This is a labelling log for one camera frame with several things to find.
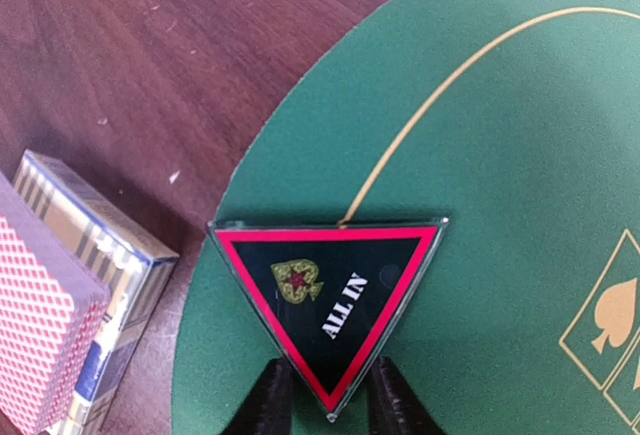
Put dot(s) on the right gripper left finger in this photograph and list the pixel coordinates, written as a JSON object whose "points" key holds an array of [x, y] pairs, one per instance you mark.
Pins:
{"points": [[267, 408]]}

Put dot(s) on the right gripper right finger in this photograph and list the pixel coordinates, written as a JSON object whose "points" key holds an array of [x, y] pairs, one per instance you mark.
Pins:
{"points": [[393, 407]]}

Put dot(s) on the triangular all-in button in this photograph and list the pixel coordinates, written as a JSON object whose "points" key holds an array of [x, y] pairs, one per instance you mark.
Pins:
{"points": [[330, 296]]}

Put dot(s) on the blue gold card box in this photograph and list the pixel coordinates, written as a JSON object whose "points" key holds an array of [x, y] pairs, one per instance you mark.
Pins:
{"points": [[134, 264]]}

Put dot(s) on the red backed card deck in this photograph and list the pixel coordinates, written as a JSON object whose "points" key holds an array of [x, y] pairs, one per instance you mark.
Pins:
{"points": [[51, 310]]}

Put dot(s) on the round green poker mat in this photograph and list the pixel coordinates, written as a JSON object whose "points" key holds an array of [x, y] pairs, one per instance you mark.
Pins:
{"points": [[518, 120]]}

